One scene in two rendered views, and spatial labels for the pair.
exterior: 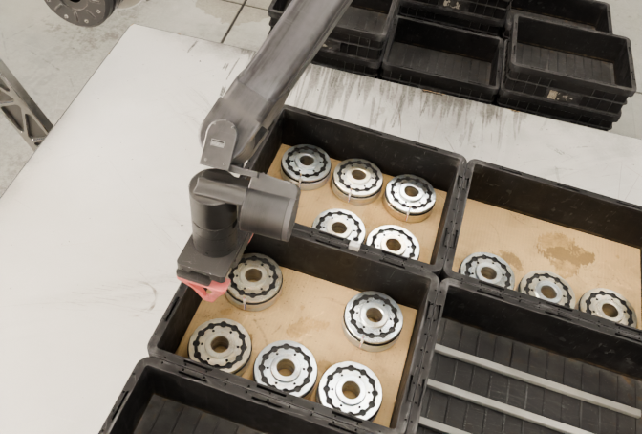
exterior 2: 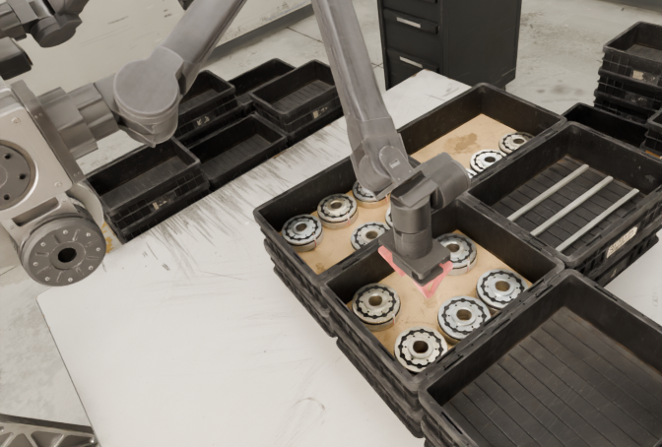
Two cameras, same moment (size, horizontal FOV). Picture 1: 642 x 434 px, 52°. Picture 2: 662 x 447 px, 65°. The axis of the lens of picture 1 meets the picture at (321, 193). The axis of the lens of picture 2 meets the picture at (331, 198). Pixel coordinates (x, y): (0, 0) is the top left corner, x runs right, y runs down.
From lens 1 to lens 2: 0.57 m
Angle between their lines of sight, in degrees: 28
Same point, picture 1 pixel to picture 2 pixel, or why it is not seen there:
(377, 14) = (168, 160)
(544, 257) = (459, 154)
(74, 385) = not seen: outside the picture
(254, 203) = (441, 179)
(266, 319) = (410, 315)
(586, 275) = (484, 143)
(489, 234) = not seen: hidden behind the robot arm
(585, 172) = (398, 119)
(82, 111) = (89, 374)
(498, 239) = not seen: hidden behind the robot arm
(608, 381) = (558, 168)
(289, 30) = (356, 71)
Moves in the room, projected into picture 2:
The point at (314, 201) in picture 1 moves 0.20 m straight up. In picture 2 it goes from (332, 242) to (318, 181)
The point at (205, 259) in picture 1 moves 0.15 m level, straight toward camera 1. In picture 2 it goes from (429, 256) to (531, 285)
